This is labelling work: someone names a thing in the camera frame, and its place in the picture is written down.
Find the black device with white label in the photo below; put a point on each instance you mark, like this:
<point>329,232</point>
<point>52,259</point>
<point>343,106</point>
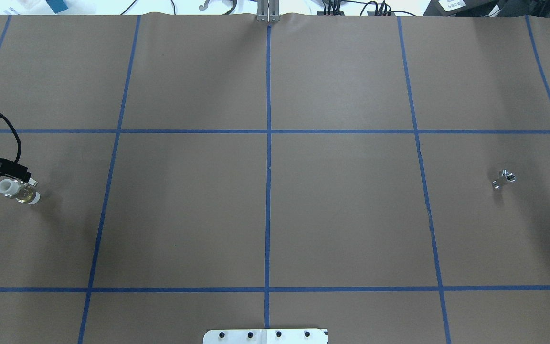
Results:
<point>460,8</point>

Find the aluminium profile post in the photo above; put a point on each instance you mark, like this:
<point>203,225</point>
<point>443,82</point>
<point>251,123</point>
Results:
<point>268,11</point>

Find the white PPR brass valve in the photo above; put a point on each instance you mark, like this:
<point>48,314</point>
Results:
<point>23,192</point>

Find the white metal camera stand base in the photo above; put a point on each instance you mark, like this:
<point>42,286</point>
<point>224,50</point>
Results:
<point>267,336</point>

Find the chrome metal pipe fitting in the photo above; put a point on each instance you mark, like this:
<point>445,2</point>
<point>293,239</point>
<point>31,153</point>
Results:
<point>504,177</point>

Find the teal box on bench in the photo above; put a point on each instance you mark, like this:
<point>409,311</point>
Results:
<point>57,6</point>

